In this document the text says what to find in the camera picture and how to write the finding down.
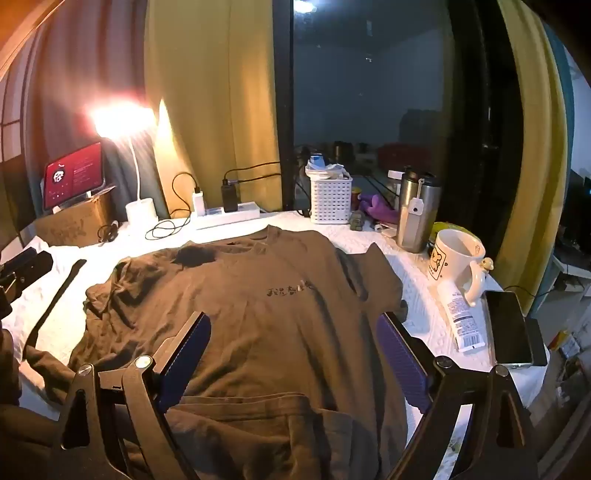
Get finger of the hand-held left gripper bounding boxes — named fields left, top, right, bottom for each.
left=0, top=247, right=54, bottom=319

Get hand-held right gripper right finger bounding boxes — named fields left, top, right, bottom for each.
left=375, top=311, right=541, bottom=480

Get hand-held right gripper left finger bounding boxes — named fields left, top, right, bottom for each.
left=48, top=310, right=213, bottom=480

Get brown t-shirt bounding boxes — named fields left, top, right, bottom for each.
left=23, top=224, right=416, bottom=480

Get brown cardboard box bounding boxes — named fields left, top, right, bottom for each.
left=34, top=187, right=116, bottom=247

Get white cream tube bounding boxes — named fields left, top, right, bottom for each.
left=436, top=279, right=488, bottom=354

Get white textured table cloth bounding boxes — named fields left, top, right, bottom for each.
left=0, top=210, right=550, bottom=480

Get tablet with red screen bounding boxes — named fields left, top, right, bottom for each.
left=42, top=141, right=116, bottom=214

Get black smartphone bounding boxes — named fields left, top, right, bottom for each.
left=484, top=290, right=535, bottom=369

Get white printed mug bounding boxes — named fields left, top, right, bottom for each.
left=427, top=229, right=496, bottom=308

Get white desk lamp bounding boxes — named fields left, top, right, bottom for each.
left=88, top=99, right=160, bottom=227

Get stainless steel tumbler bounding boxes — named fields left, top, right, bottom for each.
left=396, top=166, right=441, bottom=254

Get black power bank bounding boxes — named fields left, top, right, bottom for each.
left=524, top=316, right=550, bottom=367

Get yellow green bowl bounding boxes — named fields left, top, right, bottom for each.
left=429, top=222, right=481, bottom=245

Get white power strip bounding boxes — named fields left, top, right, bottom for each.
left=194, top=202, right=262, bottom=230

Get black charger plug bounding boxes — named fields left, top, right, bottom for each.
left=221, top=178, right=238, bottom=213

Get glass jar with white lid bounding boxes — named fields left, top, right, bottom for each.
left=387, top=170, right=404, bottom=208

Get white plastic basket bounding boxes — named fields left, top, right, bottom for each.
left=309, top=173, right=354, bottom=225

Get grey curtain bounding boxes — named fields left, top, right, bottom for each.
left=18, top=0, right=158, bottom=222

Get blue white face masks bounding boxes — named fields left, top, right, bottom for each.
left=305, top=156, right=352, bottom=181

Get yellow curtain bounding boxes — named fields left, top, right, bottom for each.
left=496, top=0, right=571, bottom=301
left=144, top=0, right=296, bottom=217

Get black strap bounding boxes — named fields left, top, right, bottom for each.
left=23, top=258, right=88, bottom=352

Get black charging cable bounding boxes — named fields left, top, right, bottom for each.
left=145, top=172, right=199, bottom=241
left=224, top=161, right=282, bottom=183

